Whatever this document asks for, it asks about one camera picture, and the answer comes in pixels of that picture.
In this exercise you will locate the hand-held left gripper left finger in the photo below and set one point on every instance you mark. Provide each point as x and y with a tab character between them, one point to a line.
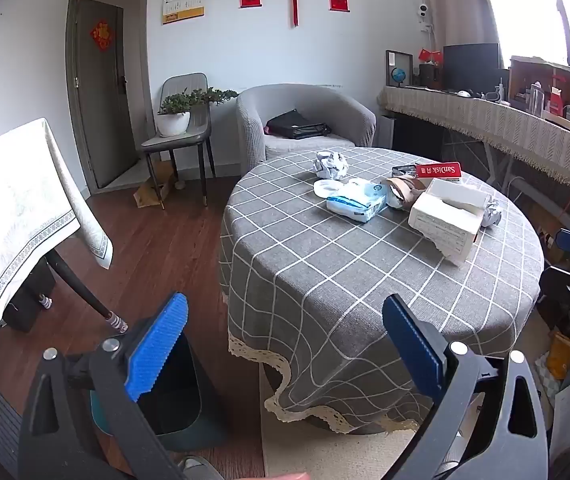
157	345

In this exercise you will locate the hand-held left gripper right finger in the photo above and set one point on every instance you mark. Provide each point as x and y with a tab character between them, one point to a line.
410	345

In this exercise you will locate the dark teal waste bin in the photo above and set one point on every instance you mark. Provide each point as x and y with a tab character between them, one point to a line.
175	400

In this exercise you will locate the small paper ball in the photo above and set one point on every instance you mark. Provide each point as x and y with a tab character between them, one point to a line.
492	212

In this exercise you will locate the white cardboard box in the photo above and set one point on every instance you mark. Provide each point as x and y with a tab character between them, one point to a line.
445	225

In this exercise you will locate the blue white tissue packet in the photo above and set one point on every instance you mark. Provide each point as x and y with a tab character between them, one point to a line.
357	202

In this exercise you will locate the brown tape roll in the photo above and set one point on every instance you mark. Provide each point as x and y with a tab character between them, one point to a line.
405	191

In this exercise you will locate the red white box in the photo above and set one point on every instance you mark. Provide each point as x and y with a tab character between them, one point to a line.
437	170

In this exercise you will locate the dark packet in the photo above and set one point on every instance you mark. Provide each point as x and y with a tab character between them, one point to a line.
402	170

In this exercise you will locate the large paper ball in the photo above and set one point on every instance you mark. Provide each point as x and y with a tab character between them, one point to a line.
331	165

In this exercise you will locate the yellow padded envelope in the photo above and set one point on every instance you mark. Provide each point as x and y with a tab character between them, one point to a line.
562	357

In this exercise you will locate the grey checked tablecloth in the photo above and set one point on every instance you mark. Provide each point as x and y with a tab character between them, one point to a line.
340	285

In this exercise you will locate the person's left foot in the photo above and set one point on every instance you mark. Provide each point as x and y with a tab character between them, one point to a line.
197	465

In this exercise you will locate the white paper sheet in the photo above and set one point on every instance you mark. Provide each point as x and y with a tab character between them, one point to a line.
567	415

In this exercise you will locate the black box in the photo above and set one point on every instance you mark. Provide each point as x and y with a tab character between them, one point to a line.
25	305

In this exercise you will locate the beige fringed desk cloth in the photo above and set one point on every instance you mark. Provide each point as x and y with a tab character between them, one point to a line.
515	120

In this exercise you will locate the flattened cardboard piece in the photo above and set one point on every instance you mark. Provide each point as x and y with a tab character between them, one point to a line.
152	190

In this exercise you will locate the wooden desktop shelf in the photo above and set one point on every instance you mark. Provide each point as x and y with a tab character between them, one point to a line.
555	85

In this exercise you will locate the dark ribbed floor mat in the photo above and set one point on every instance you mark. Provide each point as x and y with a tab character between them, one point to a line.
5	435

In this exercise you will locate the white patterned tablecloth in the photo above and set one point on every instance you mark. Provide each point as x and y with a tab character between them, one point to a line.
15	210

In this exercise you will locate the black monitor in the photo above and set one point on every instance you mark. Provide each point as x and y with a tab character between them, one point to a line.
470	67

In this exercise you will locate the grey floor appliance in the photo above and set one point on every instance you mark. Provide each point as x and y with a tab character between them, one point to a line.
385	132

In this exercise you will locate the potted plant white pot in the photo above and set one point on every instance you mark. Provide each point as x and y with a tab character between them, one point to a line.
172	122

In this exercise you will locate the dark brown box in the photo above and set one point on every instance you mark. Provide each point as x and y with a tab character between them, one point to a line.
427	76

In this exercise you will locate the grey dining chair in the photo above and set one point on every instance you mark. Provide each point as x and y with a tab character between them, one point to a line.
200	120

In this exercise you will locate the small red flags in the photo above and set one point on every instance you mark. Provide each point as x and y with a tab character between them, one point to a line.
429	55

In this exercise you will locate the grey door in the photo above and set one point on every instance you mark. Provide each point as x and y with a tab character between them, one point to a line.
100	110

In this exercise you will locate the small blue globe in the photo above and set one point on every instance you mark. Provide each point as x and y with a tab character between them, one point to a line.
399	76

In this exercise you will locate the black bag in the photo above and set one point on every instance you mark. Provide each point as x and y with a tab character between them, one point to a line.
295	125

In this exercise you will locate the grey armchair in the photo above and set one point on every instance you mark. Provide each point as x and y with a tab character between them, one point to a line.
315	105

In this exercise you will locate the beige curtain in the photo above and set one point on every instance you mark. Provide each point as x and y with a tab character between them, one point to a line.
455	0

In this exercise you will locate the red door decoration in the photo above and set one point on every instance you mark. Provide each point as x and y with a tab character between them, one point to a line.
102	36

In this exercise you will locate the dark picture frame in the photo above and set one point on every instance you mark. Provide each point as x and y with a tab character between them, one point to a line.
390	60

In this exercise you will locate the white security camera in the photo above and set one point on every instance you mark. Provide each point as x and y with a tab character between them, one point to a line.
424	14

